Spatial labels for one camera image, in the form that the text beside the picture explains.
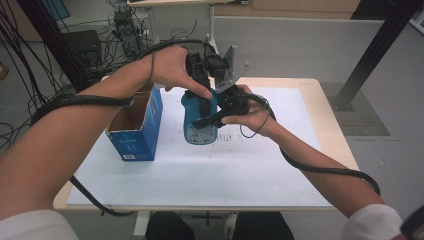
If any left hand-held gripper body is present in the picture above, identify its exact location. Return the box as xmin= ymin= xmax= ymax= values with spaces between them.
xmin=185 ymin=44 xmax=238 ymax=92

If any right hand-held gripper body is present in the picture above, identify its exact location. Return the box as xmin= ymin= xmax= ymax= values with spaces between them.
xmin=214 ymin=62 xmax=252 ymax=117

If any blue plastic bottle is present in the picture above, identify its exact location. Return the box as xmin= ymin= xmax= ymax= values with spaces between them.
xmin=180 ymin=88 xmax=220 ymax=145

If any blue cardboard box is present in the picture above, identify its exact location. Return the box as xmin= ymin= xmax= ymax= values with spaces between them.
xmin=105 ymin=83 xmax=164 ymax=162

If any person's right hand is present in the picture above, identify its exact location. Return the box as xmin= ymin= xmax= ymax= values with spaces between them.
xmin=220 ymin=84 xmax=280 ymax=138

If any person's left hand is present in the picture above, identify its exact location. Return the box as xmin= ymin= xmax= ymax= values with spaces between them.
xmin=145 ymin=45 xmax=214 ymax=101

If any white desk with legs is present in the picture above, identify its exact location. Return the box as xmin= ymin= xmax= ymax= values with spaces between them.
xmin=126 ymin=0 xmax=249 ymax=56

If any white paper sheet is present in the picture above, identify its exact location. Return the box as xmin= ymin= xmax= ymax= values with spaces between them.
xmin=66 ymin=85 xmax=334 ymax=208

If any black computer tower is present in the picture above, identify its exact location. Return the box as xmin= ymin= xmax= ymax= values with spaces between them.
xmin=113 ymin=9 xmax=145 ymax=58

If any person's left leg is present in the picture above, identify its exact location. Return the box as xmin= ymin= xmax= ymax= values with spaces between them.
xmin=145 ymin=211 xmax=196 ymax=240

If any person's leg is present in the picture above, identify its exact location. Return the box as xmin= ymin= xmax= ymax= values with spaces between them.
xmin=233 ymin=211 xmax=296 ymax=240
xmin=145 ymin=211 xmax=196 ymax=240

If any black box unit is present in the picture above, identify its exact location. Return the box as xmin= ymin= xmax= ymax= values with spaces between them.
xmin=61 ymin=29 xmax=103 ymax=68

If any person's right leg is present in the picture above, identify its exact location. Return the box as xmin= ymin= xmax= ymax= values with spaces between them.
xmin=233 ymin=211 xmax=296 ymax=240

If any grey gridded floor mat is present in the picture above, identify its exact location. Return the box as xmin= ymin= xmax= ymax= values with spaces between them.
xmin=319 ymin=81 xmax=391 ymax=137

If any white right shirt sleeve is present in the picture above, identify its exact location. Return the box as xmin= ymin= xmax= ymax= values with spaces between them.
xmin=340 ymin=203 xmax=404 ymax=240

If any white shirt sleeve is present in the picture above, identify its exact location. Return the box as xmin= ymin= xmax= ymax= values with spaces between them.
xmin=340 ymin=203 xmax=404 ymax=240
xmin=0 ymin=209 xmax=80 ymax=240

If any white left shirt sleeve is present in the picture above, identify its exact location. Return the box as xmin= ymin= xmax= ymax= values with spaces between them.
xmin=0 ymin=209 xmax=80 ymax=240

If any thin black right wrist wire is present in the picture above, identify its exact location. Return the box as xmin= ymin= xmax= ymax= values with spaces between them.
xmin=239 ymin=99 xmax=272 ymax=140

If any thin black wrist wire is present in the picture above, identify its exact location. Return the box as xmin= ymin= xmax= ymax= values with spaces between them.
xmin=148 ymin=51 xmax=156 ymax=85
xmin=239 ymin=99 xmax=272 ymax=140

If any thin black left wrist wire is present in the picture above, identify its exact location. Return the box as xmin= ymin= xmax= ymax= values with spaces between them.
xmin=148 ymin=51 xmax=156 ymax=85

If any thick black left gripper cable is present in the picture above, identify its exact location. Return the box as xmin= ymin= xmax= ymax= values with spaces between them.
xmin=30 ymin=38 xmax=218 ymax=218

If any thick black gripper cable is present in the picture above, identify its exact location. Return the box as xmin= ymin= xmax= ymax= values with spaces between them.
xmin=239 ymin=92 xmax=382 ymax=197
xmin=30 ymin=38 xmax=218 ymax=218

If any thick black right gripper cable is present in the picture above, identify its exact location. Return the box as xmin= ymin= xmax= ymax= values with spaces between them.
xmin=239 ymin=92 xmax=382 ymax=197

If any black metal stand post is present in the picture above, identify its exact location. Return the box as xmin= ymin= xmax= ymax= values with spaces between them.
xmin=16 ymin=0 xmax=95 ymax=94

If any tangle of black cables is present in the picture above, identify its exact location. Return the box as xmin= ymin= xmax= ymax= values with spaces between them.
xmin=0 ymin=0 xmax=154 ymax=151

